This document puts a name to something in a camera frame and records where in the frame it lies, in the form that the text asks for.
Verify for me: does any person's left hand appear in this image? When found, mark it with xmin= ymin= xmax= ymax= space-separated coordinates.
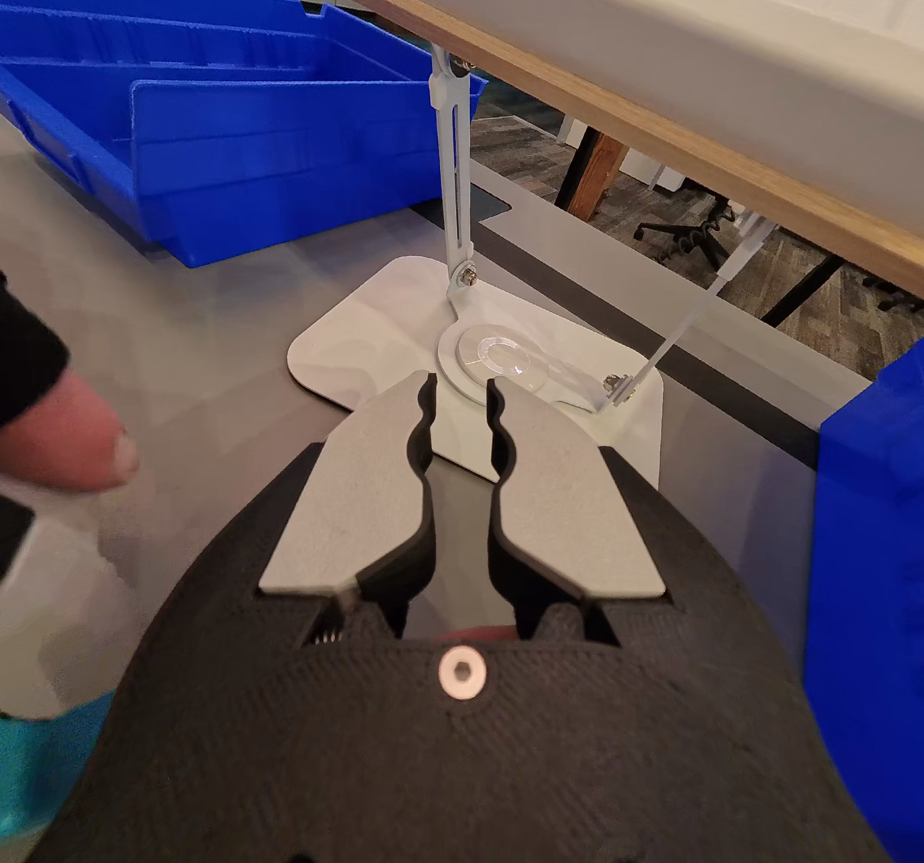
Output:
xmin=0 ymin=371 xmax=140 ymax=495

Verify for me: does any wooden post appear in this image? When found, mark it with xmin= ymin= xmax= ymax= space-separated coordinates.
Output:
xmin=556 ymin=127 xmax=629 ymax=222

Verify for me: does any blue plastic bin with dividers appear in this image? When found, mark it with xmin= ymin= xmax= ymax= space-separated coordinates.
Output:
xmin=0 ymin=0 xmax=488 ymax=268

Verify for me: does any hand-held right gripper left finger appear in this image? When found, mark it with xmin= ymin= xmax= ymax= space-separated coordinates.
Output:
xmin=257 ymin=371 xmax=439 ymax=640

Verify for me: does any grey desk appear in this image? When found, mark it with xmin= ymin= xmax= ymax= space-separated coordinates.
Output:
xmin=0 ymin=116 xmax=924 ymax=863

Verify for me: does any white printed sign box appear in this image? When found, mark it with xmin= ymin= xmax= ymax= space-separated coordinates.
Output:
xmin=350 ymin=0 xmax=924 ymax=240

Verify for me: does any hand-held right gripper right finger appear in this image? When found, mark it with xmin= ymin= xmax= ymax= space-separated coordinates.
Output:
xmin=487 ymin=376 xmax=667 ymax=640

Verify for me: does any teal cloth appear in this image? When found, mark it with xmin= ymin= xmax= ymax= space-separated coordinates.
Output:
xmin=0 ymin=690 xmax=116 ymax=863

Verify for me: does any black office chair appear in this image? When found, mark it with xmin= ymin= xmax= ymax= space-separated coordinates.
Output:
xmin=634 ymin=181 xmax=744 ymax=272

